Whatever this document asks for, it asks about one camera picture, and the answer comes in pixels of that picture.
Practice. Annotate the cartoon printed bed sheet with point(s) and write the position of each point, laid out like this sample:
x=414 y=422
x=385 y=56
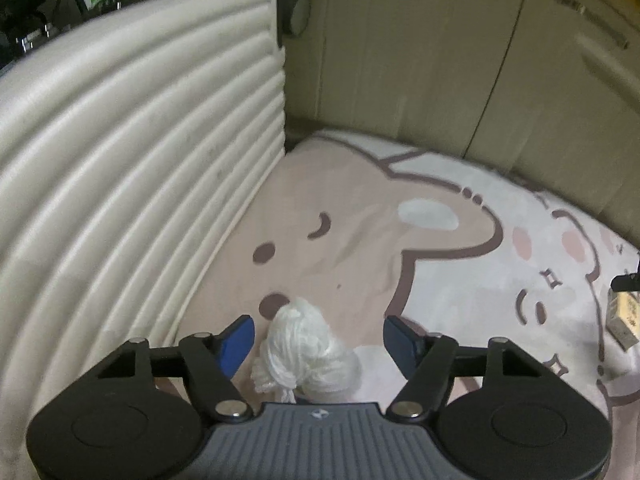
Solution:
x=375 y=270

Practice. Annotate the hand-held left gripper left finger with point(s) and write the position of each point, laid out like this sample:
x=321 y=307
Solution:
x=237 y=345

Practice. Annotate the white yarn bundle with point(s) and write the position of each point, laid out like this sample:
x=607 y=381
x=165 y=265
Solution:
x=305 y=350

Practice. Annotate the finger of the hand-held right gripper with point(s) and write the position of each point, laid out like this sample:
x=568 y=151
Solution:
x=627 y=281

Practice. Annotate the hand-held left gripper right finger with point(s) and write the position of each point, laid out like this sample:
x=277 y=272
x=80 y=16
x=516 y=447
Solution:
x=400 y=347

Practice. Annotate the cream padded headboard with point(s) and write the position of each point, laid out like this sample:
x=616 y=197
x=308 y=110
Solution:
x=125 y=160

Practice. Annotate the cream wardrobe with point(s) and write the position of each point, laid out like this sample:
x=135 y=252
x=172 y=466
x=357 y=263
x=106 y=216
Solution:
x=400 y=60

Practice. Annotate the round grey disc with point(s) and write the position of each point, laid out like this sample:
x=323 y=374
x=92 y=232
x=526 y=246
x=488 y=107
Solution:
x=300 y=15

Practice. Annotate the cream tissue pack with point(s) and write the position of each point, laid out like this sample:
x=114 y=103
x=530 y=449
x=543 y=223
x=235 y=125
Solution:
x=627 y=317

